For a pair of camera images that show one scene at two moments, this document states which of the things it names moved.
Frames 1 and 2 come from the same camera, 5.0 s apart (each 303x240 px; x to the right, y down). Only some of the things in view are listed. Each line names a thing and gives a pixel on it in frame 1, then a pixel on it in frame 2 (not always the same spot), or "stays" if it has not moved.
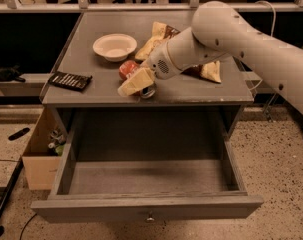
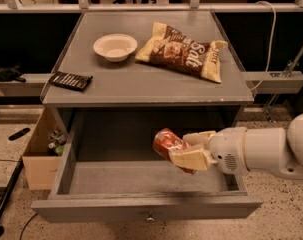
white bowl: [115, 47] stays
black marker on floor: [18, 134] stays
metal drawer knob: [150, 217] stays
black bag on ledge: [4, 74] stays
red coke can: [129, 66] -> [166, 141]
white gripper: [157, 63] -> [227, 149]
